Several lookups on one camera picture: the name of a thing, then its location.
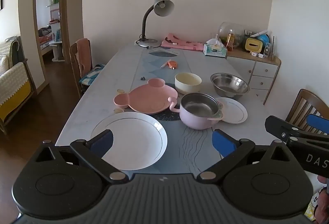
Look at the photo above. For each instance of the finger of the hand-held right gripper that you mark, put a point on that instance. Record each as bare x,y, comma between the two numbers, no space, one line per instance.
318,122
280,127

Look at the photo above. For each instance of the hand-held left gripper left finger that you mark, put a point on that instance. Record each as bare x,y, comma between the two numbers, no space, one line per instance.
102,143

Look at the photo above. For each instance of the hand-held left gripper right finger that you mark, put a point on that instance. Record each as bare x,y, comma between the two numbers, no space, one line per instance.
223,145

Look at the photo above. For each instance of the large white plate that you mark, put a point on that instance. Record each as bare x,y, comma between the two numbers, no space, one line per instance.
138,141

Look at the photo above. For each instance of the small white plate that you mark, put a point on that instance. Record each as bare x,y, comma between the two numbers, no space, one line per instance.
235,111

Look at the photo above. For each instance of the pink pot with steel lining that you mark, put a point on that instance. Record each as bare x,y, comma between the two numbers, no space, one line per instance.
195,121

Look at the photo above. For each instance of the stainless steel bowl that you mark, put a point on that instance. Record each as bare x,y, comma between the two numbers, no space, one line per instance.
228,85

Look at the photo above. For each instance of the pink bear-shaped plate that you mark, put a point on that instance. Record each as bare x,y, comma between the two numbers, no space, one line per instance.
149,100

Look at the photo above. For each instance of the cream bowl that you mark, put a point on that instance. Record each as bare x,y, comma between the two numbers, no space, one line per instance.
187,88

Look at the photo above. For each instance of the person's right hand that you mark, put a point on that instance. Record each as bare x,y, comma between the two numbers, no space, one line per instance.
323,203

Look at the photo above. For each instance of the wooden dining chair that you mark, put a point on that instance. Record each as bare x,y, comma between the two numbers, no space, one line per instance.
300,103
74,65

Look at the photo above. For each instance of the printed bag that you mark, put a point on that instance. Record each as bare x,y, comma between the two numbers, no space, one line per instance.
311,203

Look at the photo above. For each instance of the white cabinet with wooden top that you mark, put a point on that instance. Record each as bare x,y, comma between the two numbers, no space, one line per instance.
264,70

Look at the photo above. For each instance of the blue chair cushion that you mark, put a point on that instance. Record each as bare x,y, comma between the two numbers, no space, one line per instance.
91,75

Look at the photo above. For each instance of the clear acrylic holder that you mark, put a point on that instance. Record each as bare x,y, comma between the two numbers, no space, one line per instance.
268,52

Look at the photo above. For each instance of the yellow tissue holder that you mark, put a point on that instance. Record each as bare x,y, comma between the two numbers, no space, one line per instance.
253,44

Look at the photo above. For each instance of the pink towel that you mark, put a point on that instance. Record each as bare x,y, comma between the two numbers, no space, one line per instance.
84,57

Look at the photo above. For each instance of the blue globe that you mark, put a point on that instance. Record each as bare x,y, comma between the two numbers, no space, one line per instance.
264,39

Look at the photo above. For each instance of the blue patterned table runner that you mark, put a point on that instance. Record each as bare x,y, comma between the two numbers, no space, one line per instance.
154,65

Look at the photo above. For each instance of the tissue box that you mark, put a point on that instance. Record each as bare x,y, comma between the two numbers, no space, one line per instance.
214,52

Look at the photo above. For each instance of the small orange plastic item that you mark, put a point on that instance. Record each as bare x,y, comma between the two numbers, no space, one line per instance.
172,65

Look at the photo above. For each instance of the white marker pen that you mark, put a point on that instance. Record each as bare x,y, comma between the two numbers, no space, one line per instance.
259,33

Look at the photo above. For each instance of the orange liquid bottle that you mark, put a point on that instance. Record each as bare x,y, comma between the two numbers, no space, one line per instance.
230,41

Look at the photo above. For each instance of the dark patterned box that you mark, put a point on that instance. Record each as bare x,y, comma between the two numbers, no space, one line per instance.
249,32

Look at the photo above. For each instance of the sofa with beige cover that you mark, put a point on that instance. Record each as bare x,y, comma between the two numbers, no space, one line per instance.
12,85

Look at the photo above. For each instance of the grey desk lamp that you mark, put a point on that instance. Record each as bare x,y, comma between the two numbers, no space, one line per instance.
146,43

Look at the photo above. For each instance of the pink patterned cloth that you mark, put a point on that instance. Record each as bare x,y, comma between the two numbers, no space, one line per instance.
180,44

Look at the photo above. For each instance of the glass fish bowl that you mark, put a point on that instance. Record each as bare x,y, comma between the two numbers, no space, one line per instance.
228,29

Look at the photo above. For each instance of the bed with clutter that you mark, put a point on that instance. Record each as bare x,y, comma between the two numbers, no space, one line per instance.
47,39

